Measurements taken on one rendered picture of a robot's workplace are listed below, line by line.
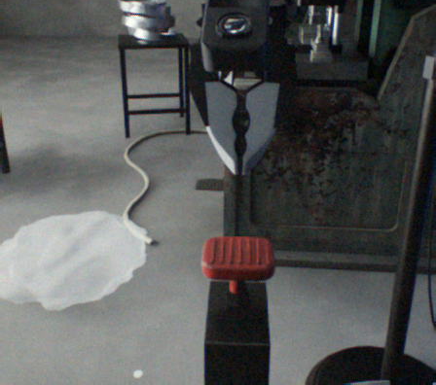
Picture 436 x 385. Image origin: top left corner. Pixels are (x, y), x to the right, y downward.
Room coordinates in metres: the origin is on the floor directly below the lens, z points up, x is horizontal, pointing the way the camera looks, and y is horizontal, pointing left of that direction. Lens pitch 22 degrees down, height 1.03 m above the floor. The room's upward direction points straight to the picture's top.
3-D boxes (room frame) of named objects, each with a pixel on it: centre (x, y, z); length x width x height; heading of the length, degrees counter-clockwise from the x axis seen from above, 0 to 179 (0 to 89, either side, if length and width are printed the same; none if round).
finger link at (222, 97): (0.46, -0.01, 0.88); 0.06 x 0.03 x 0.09; 176
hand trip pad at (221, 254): (0.43, -0.02, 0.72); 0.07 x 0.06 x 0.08; 87
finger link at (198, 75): (0.44, 0.00, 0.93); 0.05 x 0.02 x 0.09; 86
